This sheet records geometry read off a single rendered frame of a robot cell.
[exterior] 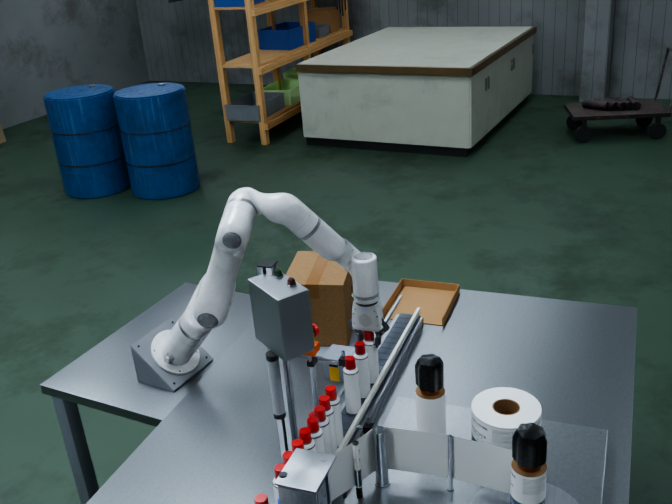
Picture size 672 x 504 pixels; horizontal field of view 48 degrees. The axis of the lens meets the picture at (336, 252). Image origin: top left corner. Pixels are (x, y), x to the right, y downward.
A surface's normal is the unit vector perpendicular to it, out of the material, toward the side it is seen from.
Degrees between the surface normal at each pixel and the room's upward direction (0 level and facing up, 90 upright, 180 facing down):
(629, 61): 90
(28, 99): 90
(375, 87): 90
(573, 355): 0
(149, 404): 0
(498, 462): 90
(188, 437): 0
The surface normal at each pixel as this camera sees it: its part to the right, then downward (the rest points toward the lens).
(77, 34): 0.89, 0.13
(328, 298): -0.17, 0.42
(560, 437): -0.07, -0.91
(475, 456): -0.45, 0.40
